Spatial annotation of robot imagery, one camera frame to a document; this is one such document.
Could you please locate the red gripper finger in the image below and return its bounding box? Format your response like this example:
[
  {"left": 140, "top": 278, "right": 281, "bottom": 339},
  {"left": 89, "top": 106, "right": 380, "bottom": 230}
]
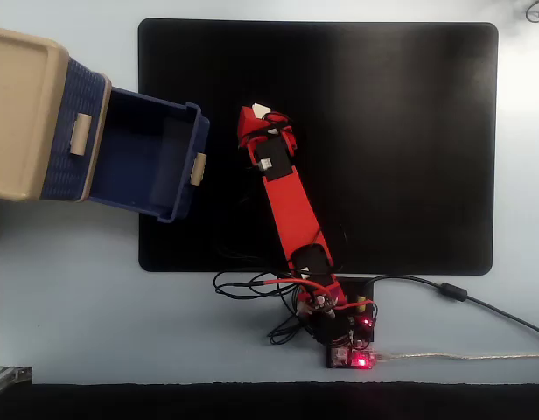
[
  {"left": 236, "top": 105, "right": 262, "bottom": 149},
  {"left": 262, "top": 110, "right": 293, "bottom": 133}
]

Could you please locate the silver USB cable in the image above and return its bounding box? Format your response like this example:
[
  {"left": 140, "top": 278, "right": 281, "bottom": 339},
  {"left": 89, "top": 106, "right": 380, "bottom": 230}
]
[{"left": 375, "top": 351, "right": 539, "bottom": 362}]

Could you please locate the controller board with LEDs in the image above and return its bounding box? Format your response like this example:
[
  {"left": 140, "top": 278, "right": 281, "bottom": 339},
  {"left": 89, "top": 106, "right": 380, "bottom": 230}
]
[{"left": 327, "top": 347, "right": 379, "bottom": 370}]

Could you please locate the beige drawer cabinet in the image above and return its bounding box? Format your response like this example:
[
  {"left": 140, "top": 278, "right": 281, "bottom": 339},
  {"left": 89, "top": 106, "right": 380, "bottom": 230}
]
[{"left": 0, "top": 24, "right": 114, "bottom": 204}]

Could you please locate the aluminium profile rail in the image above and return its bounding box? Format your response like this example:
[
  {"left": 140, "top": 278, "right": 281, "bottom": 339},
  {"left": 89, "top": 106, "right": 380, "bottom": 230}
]
[{"left": 0, "top": 366, "right": 33, "bottom": 397}]

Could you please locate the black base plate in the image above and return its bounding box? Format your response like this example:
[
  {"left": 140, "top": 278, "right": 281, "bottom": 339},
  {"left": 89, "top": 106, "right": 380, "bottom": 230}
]
[{"left": 325, "top": 276, "right": 376, "bottom": 371}]

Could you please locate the black rectangular mat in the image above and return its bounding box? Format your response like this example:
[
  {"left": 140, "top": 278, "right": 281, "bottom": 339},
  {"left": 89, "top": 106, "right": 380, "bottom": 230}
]
[{"left": 137, "top": 17, "right": 500, "bottom": 277}]

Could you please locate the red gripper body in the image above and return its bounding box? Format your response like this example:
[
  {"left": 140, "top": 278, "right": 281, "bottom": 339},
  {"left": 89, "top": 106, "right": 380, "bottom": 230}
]
[{"left": 244, "top": 125, "right": 298, "bottom": 156}]

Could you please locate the blue woven drawer beige handle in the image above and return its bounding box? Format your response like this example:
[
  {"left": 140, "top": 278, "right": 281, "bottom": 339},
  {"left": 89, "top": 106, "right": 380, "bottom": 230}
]
[
  {"left": 40, "top": 56, "right": 109, "bottom": 202},
  {"left": 86, "top": 86, "right": 211, "bottom": 225}
]

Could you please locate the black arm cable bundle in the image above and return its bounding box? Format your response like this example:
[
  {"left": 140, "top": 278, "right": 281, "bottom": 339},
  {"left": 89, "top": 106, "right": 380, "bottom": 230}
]
[{"left": 213, "top": 244, "right": 340, "bottom": 347}]

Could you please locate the black power cable with ferrite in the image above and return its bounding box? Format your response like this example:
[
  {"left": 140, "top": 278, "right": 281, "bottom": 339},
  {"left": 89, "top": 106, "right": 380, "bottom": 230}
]
[{"left": 366, "top": 274, "right": 539, "bottom": 340}]

